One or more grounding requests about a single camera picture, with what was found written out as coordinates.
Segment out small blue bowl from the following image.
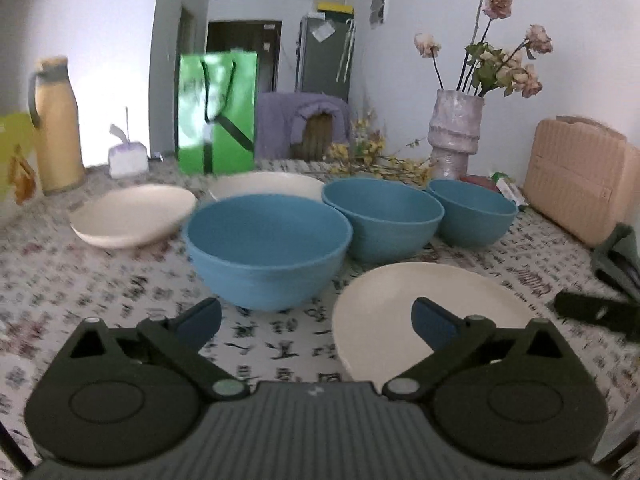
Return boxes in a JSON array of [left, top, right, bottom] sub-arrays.
[[426, 178, 518, 248]]

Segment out yellow box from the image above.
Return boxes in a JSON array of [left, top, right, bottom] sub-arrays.
[[317, 1, 353, 20]]

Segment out green and white packet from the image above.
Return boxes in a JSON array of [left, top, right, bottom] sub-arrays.
[[490, 171, 530, 211]]

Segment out yellow-green snack box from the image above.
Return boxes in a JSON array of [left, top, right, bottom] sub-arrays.
[[0, 112, 41, 231]]

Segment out grey refrigerator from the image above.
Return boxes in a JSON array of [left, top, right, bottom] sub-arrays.
[[295, 14, 356, 103]]

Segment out dried pink roses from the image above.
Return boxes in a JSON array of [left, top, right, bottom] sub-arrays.
[[414, 0, 553, 100]]

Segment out beige thermos jug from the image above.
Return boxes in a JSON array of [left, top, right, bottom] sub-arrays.
[[27, 56, 86, 196]]

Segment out white umbrella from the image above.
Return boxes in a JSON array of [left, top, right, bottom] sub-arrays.
[[336, 19, 357, 82]]

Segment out medium blue bowl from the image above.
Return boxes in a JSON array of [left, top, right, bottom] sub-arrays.
[[321, 176, 446, 263]]

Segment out green paper bag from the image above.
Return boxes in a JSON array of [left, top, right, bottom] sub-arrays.
[[177, 51, 258, 176]]

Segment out pink hard case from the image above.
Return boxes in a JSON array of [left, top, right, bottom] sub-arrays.
[[522, 116, 640, 250]]

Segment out dark green cloth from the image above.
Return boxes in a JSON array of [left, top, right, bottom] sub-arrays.
[[590, 223, 640, 303]]

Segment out wooden chair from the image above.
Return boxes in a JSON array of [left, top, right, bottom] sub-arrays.
[[290, 114, 337, 162]]

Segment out tissue pack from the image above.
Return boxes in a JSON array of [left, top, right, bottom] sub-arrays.
[[108, 122, 149, 179]]

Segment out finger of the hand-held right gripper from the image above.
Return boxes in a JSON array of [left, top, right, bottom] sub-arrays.
[[554, 290, 640, 343]]

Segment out yellow flower branches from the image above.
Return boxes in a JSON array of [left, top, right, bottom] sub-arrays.
[[322, 110, 432, 186]]

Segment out dark door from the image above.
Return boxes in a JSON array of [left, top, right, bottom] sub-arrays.
[[205, 19, 282, 93]]

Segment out large blue bowl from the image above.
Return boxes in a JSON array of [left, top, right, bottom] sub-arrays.
[[182, 194, 353, 312]]

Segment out purple jacket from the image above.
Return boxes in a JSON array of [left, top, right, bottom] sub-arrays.
[[255, 91, 355, 161]]

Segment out cream plate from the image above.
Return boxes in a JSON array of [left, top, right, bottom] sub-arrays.
[[70, 184, 198, 250], [207, 171, 327, 203], [332, 262, 543, 383]]

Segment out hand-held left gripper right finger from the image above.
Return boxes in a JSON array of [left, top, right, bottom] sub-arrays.
[[382, 297, 570, 404]]

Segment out grey ceramic vase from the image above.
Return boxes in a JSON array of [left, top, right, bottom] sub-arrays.
[[429, 89, 486, 181]]

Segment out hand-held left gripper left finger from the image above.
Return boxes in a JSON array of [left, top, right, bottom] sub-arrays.
[[67, 297, 251, 404]]

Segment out red packet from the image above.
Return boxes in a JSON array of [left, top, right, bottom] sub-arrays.
[[460, 174, 501, 193]]

